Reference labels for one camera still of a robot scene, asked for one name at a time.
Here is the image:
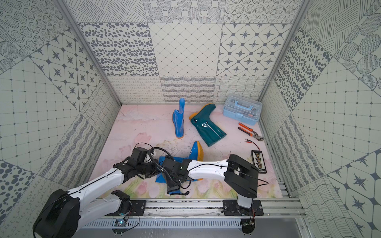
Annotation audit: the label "grey blue microfibre cloth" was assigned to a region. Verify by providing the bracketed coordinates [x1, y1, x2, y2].
[167, 185, 190, 196]

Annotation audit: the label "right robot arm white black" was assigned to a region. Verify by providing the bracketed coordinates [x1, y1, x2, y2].
[148, 143, 259, 209]

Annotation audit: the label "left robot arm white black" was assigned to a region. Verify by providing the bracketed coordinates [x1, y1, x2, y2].
[32, 147, 157, 238]

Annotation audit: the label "green rubber boot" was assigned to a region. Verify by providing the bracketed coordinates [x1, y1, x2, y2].
[189, 103, 227, 147]

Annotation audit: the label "light blue plastic toolbox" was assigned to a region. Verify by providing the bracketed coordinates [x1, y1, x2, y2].
[223, 95, 263, 126]

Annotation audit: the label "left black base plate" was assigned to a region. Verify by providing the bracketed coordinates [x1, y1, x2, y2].
[105, 199, 146, 217]

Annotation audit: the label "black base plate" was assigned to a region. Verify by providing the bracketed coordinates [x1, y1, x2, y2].
[105, 199, 146, 217]
[222, 200, 264, 216]

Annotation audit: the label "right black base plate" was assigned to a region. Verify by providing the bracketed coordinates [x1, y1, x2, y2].
[222, 200, 264, 216]

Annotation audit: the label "red black cable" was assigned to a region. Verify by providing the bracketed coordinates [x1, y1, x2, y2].
[244, 139, 263, 152]

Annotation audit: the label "orange handled pliers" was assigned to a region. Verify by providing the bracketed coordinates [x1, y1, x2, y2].
[238, 123, 264, 141]

